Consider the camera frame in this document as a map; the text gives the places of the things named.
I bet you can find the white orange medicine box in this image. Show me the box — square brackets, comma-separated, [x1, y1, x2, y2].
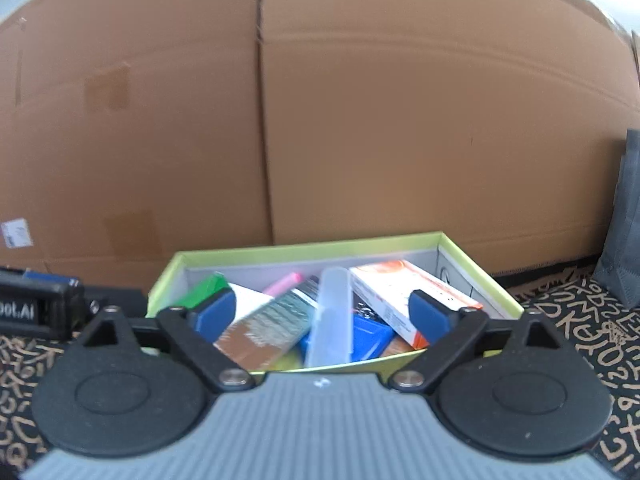
[349, 260, 483, 350]

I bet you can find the blue plastic container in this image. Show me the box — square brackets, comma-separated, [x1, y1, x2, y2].
[298, 312, 394, 367]

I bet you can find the teal purple long box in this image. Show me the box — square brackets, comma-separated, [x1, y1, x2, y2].
[215, 276, 319, 370]

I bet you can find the steel wool scrubber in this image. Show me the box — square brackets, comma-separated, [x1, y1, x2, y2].
[352, 294, 376, 321]

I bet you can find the translucent blue plastic case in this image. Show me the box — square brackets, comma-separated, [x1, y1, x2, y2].
[305, 266, 354, 368]

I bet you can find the copper tan long box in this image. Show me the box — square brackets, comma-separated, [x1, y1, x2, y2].
[381, 336, 414, 358]

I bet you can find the yellow medicine box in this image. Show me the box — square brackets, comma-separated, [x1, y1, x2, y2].
[230, 283, 273, 324]

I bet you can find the small green box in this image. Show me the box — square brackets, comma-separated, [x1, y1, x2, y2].
[170, 273, 230, 309]

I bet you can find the white shipping label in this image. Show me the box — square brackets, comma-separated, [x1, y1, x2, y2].
[1, 218, 34, 249]

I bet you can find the lime green open box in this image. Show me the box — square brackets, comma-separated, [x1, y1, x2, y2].
[148, 232, 522, 370]

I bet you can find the large brown cardboard box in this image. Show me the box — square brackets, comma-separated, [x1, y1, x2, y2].
[1, 0, 639, 287]

